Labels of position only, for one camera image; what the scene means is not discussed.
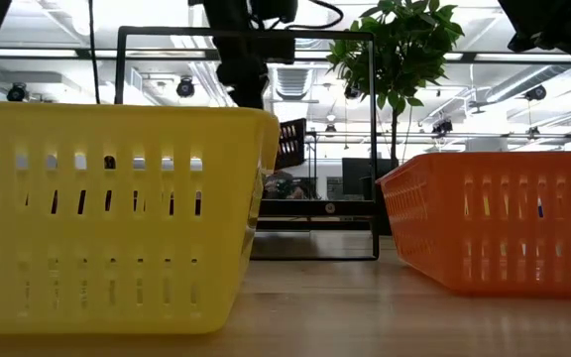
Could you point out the black plastic slotted basket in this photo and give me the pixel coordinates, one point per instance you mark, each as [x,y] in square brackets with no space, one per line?
[290,144]

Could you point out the yellow plastic slotted basket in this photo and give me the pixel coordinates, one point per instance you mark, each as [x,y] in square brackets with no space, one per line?
[117,129]

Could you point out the orange plastic slotted basket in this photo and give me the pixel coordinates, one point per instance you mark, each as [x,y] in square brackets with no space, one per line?
[513,168]

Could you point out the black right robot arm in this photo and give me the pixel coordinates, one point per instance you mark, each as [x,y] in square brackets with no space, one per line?
[563,20]

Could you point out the ceiling air vent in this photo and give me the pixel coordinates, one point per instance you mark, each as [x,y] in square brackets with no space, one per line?
[291,82]

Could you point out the black ceiling spotlight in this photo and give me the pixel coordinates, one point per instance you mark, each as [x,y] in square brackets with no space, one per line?
[442,127]
[185,87]
[536,93]
[16,92]

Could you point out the person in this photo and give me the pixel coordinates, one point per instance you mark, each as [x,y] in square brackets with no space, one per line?
[278,186]

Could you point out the black computer monitor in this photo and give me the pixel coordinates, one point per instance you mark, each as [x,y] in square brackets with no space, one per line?
[357,176]

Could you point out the green leafy indoor tree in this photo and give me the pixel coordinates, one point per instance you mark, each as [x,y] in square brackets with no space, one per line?
[404,49]

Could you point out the black plant pot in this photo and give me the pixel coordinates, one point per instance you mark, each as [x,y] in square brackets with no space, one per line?
[384,220]

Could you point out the black metal shelf frame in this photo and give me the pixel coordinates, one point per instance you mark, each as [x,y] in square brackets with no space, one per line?
[315,208]

